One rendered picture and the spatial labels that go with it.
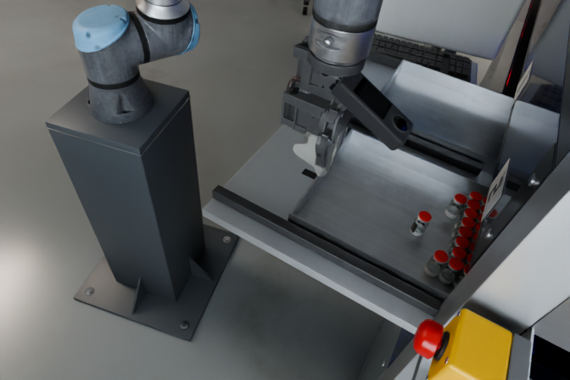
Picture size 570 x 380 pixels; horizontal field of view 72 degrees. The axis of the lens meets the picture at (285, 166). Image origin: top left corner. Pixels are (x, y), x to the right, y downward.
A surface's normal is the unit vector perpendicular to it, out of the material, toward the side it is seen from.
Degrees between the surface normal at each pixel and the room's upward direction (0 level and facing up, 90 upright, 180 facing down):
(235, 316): 0
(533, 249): 90
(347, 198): 0
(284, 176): 0
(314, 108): 90
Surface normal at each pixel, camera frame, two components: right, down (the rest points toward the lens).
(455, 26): -0.36, 0.65
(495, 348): 0.09, -0.69
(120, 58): 0.60, 0.61
